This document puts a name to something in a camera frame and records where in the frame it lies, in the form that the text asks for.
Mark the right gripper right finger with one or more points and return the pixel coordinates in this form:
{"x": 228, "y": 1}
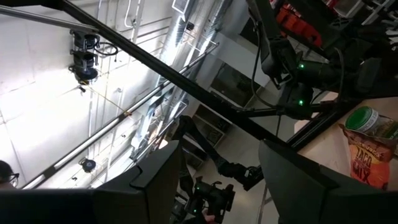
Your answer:
{"x": 311, "y": 199}

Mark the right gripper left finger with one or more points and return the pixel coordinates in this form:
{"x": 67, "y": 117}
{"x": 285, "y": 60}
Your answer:
{"x": 124, "y": 202}

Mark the orange taco mix pouch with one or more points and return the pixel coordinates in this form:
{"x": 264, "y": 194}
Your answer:
{"x": 370, "y": 161}

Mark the green-lidded glass jar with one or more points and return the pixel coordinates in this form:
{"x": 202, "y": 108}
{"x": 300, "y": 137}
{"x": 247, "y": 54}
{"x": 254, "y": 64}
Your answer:
{"x": 362, "y": 119}

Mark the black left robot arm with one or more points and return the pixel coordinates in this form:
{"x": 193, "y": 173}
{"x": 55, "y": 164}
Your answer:
{"x": 317, "y": 73}

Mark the person's hand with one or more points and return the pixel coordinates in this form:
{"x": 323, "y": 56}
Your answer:
{"x": 210, "y": 219}

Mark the white shelf unit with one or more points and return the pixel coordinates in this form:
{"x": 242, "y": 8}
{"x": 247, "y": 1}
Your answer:
{"x": 211, "y": 130}

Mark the person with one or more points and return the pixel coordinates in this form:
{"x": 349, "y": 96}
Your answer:
{"x": 6, "y": 174}

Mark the red storage bin rack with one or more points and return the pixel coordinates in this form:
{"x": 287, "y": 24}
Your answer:
{"x": 295, "y": 25}

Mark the long ceiling light rail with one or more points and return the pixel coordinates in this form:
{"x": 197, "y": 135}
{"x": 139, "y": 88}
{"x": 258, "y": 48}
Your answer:
{"x": 93, "y": 137}

